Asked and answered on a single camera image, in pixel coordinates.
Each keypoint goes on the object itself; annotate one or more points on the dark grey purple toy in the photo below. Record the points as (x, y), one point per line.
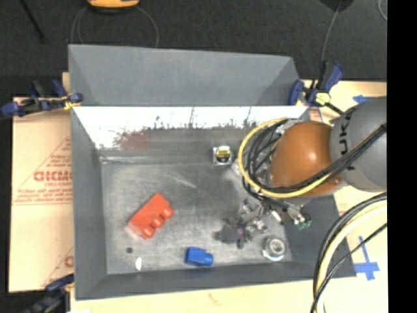
(229, 233)

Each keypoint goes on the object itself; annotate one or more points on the silver cube with yellow top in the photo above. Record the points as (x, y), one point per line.
(223, 155)

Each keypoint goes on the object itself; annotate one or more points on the blue toy building block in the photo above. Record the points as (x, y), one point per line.
(197, 256)

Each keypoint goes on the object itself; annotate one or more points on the red toy building block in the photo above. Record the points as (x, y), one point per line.
(150, 215)

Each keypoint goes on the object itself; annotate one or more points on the small white oval piece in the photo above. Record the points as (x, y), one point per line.
(138, 263)

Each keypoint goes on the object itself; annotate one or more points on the grey metal bin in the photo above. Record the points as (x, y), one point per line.
(169, 77)

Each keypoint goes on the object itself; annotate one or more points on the brown cardboard board red print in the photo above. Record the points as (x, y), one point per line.
(39, 227)

